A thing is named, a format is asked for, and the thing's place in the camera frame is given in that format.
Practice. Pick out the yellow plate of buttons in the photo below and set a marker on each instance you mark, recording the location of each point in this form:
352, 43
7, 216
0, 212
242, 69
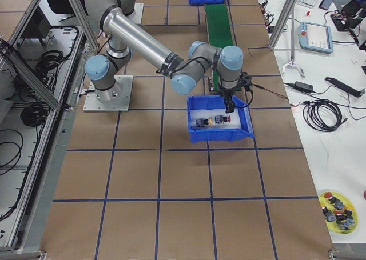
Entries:
339, 212

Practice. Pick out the red push button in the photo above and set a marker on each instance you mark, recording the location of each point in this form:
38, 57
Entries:
220, 119

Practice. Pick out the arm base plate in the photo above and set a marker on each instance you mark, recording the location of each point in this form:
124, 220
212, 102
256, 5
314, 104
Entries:
136, 16
115, 99

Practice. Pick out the teach pendant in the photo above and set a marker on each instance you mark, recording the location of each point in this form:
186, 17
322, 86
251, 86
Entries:
315, 37

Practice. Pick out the green conveyor belt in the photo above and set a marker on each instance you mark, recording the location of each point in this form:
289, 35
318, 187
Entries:
219, 32

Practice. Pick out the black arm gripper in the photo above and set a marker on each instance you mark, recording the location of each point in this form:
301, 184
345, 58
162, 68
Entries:
228, 94

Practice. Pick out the yellow push button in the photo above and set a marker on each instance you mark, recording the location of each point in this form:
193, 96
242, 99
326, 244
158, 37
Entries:
202, 122

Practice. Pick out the white foam pad right bin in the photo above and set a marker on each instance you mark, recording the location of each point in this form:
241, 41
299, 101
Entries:
209, 116

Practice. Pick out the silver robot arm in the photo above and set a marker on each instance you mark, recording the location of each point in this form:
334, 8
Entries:
112, 16

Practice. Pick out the black power adapter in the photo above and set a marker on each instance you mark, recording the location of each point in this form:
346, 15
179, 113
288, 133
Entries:
303, 87

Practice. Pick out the blue right storage bin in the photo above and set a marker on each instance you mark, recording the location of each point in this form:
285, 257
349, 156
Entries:
210, 102

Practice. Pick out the aluminium frame post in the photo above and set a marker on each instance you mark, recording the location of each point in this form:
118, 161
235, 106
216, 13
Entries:
282, 20

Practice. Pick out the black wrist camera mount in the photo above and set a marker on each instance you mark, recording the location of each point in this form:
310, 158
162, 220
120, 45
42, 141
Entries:
245, 81

